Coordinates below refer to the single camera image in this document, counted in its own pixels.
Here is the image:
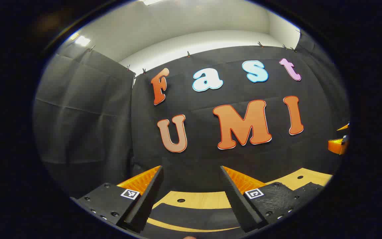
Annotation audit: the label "dark grey jeans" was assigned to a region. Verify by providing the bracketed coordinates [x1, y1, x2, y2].
[146, 182, 326, 233]

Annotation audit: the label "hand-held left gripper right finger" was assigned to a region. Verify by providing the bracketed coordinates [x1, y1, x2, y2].
[220, 166, 315, 233]

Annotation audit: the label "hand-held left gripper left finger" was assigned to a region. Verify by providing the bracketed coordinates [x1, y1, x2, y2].
[70, 165, 164, 233]

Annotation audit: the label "black backdrop cloth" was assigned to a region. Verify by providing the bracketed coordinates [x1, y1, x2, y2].
[33, 29, 350, 199]

